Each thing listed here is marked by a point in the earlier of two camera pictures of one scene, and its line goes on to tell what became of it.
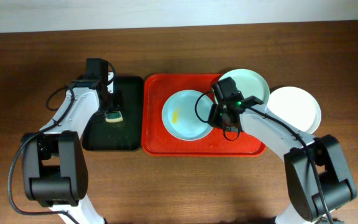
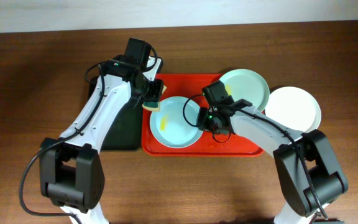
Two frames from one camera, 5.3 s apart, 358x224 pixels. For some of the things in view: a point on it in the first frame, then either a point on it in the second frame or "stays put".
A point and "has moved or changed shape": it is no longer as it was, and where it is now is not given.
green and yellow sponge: x=114 y=117 has moved or changed shape
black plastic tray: x=127 y=134 stays put
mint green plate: x=249 y=83 stays put
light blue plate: x=185 y=115 has moved or changed shape
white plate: x=296 y=105 stays put
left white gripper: x=117 y=104 → x=156 y=90
